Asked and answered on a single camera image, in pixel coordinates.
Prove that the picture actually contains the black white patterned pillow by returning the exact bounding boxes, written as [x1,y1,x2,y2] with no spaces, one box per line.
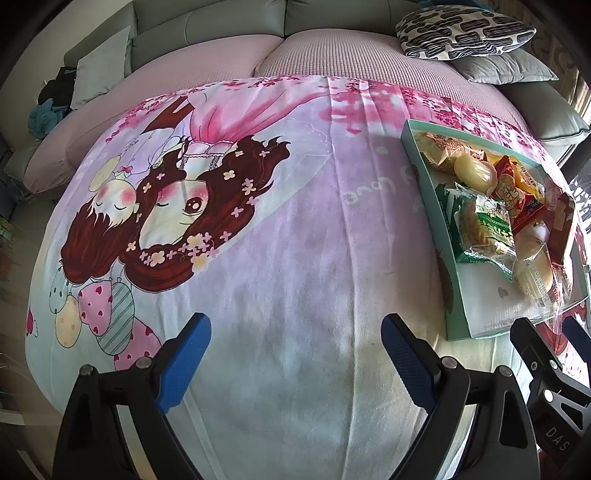
[396,7,537,62]

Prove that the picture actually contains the pink cartoon printed blanket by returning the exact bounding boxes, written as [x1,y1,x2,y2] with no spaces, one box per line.
[25,76,591,480]

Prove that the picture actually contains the teal cloth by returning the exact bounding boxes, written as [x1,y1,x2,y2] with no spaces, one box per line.
[28,102,70,139]

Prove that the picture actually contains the clear bread packet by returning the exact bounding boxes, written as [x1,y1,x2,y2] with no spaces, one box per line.
[512,240,573,319]

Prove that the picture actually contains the dark clothes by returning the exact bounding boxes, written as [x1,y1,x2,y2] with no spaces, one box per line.
[37,67,77,109]

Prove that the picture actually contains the beige orange roll packet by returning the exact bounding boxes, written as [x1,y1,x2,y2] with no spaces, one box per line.
[413,131,485,174]

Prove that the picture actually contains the teal shallow box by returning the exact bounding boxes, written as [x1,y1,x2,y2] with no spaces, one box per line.
[399,119,591,341]

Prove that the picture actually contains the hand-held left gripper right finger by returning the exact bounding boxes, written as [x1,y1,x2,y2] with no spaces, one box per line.
[381,313,541,480]

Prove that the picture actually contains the grey sofa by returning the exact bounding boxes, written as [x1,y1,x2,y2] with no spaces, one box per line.
[4,0,591,162]

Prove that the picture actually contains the red foil packet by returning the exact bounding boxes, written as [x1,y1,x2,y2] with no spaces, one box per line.
[547,182,578,268]

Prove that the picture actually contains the pink sofa cover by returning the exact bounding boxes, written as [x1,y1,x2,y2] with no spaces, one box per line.
[23,28,527,195]

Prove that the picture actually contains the red cartoon snack packet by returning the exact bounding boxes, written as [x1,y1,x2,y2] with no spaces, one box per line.
[492,175,543,232]

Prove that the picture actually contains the pale yellow bun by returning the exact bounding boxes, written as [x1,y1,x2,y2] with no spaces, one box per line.
[453,154,498,195]

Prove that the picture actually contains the grey pillow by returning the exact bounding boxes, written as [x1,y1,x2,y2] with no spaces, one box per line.
[455,46,560,86]

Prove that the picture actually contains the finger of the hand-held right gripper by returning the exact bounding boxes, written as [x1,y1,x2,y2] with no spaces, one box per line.
[510,318,580,416]
[562,316,591,352]

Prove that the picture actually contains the white green cracker packet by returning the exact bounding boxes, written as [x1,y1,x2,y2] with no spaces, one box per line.
[455,194,517,280]

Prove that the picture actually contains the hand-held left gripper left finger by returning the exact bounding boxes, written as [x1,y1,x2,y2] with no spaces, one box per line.
[58,312,213,480]

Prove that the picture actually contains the pale green pillow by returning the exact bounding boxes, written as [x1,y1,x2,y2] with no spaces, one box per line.
[70,25,132,110]

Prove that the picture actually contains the yellow biscuit packet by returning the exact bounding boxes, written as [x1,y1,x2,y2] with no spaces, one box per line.
[484,154,548,204]

